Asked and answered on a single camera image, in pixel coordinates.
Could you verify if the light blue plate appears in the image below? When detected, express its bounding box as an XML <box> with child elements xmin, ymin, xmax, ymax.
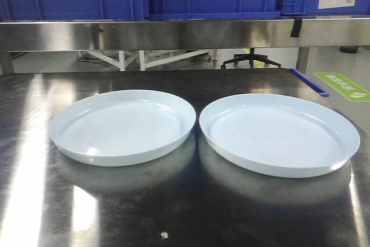
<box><xmin>199</xmin><ymin>93</ymin><xmax>360</xmax><ymax>178</ymax></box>
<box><xmin>49</xmin><ymin>90</ymin><xmax>196</xmax><ymax>167</ymax></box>

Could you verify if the black office chair base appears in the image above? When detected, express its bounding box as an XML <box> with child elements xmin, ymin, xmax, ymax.
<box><xmin>220</xmin><ymin>48</ymin><xmax>282</xmax><ymax>69</ymax></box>

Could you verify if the small white crumb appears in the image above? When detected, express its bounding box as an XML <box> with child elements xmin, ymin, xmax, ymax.
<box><xmin>161</xmin><ymin>231</ymin><xmax>168</xmax><ymax>239</ymax></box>

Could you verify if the green floor sign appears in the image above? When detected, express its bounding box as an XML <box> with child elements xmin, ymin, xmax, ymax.
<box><xmin>314</xmin><ymin>72</ymin><xmax>369</xmax><ymax>102</ymax></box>

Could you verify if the stainless steel shelf rail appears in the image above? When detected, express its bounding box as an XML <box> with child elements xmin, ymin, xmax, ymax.
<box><xmin>1</xmin><ymin>16</ymin><xmax>369</xmax><ymax>52</ymax></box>

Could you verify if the steel shelf post right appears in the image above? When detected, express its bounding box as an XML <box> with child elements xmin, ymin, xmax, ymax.
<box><xmin>295</xmin><ymin>47</ymin><xmax>310</xmax><ymax>74</ymax></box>

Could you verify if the steel shelf post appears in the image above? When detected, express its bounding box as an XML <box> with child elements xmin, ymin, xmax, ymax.
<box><xmin>0</xmin><ymin>52</ymin><xmax>14</xmax><ymax>74</ymax></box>
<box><xmin>295</xmin><ymin>47</ymin><xmax>310</xmax><ymax>74</ymax></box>

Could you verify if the black strap on rail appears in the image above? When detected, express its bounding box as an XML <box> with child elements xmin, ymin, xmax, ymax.
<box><xmin>290</xmin><ymin>18</ymin><xmax>304</xmax><ymax>38</ymax></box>

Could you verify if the steel shelf post left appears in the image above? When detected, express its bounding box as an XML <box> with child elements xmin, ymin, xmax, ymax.
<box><xmin>0</xmin><ymin>52</ymin><xmax>14</xmax><ymax>74</ymax></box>

